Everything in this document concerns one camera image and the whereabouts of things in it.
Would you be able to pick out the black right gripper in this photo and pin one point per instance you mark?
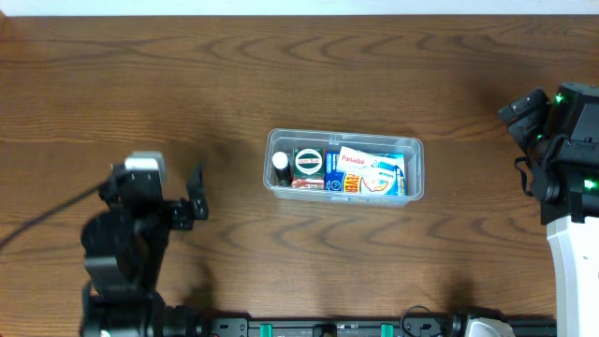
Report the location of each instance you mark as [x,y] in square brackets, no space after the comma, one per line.
[524,118]

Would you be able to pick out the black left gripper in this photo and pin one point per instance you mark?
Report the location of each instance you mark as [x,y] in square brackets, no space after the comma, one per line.
[169,212]

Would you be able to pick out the dark Woods syrup bottle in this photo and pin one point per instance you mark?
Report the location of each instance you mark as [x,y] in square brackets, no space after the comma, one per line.
[282,169]

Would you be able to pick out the red Panadol ActiFast box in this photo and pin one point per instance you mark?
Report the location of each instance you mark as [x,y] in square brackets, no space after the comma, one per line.
[309,183]

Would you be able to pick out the green Zam-Buk box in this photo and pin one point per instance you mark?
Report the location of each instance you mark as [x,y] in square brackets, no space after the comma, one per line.
[309,162]

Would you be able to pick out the blue Kool Fever box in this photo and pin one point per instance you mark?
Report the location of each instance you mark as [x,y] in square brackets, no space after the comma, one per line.
[338,181]

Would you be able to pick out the white Panadol box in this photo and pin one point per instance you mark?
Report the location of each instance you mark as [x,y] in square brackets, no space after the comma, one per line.
[380,167]

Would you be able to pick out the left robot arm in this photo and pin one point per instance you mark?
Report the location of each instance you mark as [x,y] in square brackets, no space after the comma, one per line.
[124,250]

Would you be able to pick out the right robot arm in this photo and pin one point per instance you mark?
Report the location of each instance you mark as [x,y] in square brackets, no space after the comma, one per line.
[559,167]

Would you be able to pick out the clear plastic container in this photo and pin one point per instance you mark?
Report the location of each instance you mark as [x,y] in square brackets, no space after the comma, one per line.
[285,140]

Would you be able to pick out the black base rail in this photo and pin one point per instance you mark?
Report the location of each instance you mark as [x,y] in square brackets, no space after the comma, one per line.
[410,325]

